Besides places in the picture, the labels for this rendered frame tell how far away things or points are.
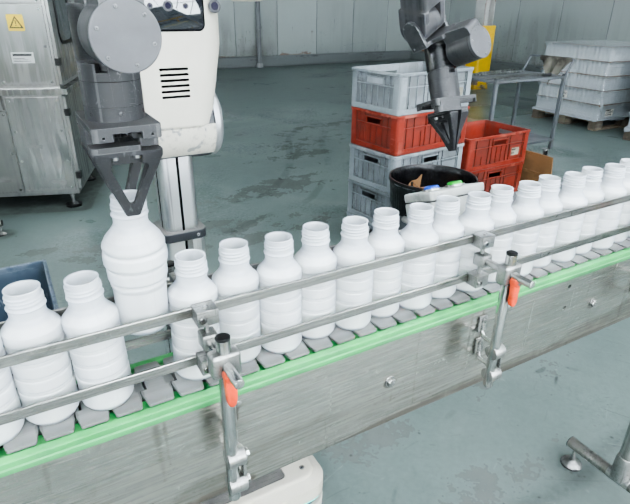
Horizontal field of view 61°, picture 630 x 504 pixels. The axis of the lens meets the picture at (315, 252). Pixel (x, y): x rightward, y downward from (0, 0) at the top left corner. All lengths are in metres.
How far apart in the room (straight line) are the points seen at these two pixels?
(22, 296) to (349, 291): 0.41
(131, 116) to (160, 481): 0.45
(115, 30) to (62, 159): 3.87
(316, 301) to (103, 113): 0.36
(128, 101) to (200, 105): 0.66
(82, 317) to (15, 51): 3.70
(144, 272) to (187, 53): 0.67
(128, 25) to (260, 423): 0.52
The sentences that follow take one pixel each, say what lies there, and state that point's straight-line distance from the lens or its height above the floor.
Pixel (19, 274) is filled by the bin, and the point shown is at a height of 0.93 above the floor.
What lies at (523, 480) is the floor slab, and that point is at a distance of 2.05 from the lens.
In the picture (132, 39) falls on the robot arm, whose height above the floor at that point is 1.41.
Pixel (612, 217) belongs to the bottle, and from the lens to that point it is 1.17.
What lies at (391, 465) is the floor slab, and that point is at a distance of 1.98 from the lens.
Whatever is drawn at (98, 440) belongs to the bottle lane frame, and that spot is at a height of 0.99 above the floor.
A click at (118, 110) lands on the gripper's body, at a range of 0.56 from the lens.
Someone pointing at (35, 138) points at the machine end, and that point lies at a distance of 4.33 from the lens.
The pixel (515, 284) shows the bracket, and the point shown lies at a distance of 0.83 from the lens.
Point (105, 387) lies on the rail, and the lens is 0.66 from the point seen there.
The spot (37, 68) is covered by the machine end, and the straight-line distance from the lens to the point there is 4.23.
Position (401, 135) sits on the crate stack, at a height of 0.78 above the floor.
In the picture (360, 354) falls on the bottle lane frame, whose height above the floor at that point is 0.98.
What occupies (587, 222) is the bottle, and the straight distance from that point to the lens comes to 1.12.
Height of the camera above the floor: 1.44
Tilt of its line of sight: 25 degrees down
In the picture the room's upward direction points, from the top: 1 degrees clockwise
